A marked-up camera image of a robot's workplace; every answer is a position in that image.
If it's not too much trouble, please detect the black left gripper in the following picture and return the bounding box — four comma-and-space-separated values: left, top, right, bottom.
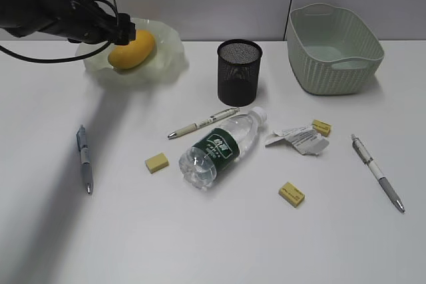
41, 0, 136, 46

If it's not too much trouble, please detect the yellow mango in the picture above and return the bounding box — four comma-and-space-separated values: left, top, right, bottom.
108, 30, 156, 70

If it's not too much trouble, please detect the blue grey pen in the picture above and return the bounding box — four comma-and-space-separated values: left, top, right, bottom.
76, 125, 94, 194

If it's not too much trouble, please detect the beige pen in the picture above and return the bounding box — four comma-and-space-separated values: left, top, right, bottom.
167, 107, 240, 140

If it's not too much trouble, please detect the clear water bottle green label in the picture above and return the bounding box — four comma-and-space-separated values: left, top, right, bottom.
178, 106, 267, 190

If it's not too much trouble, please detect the white waste paper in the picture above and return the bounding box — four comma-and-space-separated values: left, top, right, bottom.
264, 125, 329, 155

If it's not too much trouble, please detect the white grey pen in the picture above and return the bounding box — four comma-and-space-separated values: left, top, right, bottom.
351, 134, 405, 213

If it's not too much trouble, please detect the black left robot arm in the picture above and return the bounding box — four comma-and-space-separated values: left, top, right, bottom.
1, 0, 136, 45

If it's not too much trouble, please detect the translucent green wavy plate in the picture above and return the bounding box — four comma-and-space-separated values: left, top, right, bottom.
83, 18, 188, 91

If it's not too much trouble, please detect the black mesh pen holder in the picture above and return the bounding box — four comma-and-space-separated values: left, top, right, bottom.
217, 39, 263, 107

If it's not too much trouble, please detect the yellow eraser left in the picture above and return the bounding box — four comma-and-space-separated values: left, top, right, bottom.
144, 153, 169, 174

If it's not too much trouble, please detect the pale green plastic basket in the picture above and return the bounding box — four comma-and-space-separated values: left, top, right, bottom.
287, 3, 385, 96

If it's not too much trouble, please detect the yellow eraser right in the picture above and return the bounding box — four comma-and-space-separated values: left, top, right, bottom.
312, 119, 331, 137

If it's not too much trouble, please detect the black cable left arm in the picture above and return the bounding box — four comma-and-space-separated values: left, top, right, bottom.
0, 0, 120, 64

